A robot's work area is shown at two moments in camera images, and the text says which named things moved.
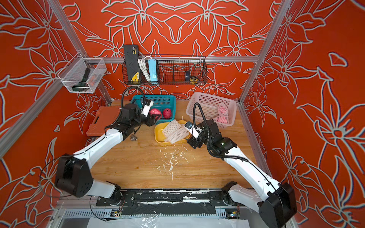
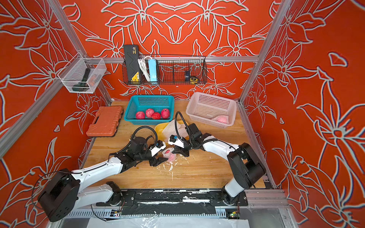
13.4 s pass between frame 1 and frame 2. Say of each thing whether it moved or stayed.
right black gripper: moved
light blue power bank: stayed
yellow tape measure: stayed
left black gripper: moved
